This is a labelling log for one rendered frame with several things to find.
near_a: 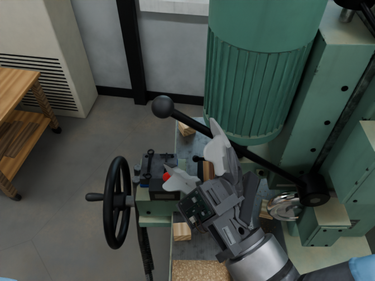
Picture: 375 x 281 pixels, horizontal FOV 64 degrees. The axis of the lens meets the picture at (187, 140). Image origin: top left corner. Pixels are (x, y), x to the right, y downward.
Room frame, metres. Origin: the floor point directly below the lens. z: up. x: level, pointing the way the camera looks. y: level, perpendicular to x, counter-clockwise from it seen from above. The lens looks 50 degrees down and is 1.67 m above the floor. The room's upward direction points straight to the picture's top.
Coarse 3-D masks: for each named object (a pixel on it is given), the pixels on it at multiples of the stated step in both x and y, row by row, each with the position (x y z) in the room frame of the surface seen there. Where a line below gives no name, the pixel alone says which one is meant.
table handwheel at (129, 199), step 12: (120, 156) 0.58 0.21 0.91; (108, 180) 0.46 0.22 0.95; (120, 180) 0.51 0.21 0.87; (108, 192) 0.42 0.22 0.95; (120, 192) 0.49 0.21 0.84; (108, 204) 0.40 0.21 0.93; (120, 204) 0.45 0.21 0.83; (132, 204) 0.46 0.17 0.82; (108, 216) 0.37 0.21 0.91; (108, 228) 0.35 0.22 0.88; (120, 228) 0.43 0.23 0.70; (108, 240) 0.33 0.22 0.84; (120, 240) 0.37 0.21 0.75
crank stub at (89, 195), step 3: (93, 192) 0.44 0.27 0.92; (87, 195) 0.43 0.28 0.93; (90, 195) 0.43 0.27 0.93; (93, 195) 0.43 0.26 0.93; (96, 195) 0.43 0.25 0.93; (99, 195) 0.43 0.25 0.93; (102, 195) 0.43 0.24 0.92; (87, 198) 0.42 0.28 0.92; (90, 198) 0.42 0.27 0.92; (93, 198) 0.42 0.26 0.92; (96, 198) 0.42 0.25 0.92; (99, 198) 0.42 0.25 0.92; (102, 198) 0.42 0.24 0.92
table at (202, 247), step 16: (176, 128) 0.70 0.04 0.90; (176, 144) 0.63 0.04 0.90; (192, 144) 0.63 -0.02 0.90; (192, 160) 0.57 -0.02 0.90; (144, 224) 0.37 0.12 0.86; (160, 224) 0.37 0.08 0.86; (192, 240) 0.31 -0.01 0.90; (208, 240) 0.31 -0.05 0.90; (176, 256) 0.27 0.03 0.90; (192, 256) 0.27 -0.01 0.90; (208, 256) 0.27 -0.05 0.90
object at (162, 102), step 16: (160, 96) 0.33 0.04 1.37; (160, 112) 0.31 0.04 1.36; (176, 112) 0.33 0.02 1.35; (208, 128) 0.33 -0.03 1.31; (256, 160) 0.32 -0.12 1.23; (288, 176) 0.32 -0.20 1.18; (304, 176) 0.35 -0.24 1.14; (320, 176) 0.34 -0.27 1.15; (304, 192) 0.31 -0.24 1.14; (320, 192) 0.31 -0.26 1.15
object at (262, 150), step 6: (264, 144) 0.49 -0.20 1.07; (252, 150) 0.47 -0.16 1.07; (258, 150) 0.47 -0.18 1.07; (264, 150) 0.47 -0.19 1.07; (264, 156) 0.45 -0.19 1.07; (270, 156) 0.45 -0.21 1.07; (240, 162) 0.44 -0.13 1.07; (246, 162) 0.44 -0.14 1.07; (252, 162) 0.44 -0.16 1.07; (246, 168) 0.43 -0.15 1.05; (252, 168) 0.43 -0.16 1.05; (258, 168) 0.43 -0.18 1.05; (264, 168) 0.43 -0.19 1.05
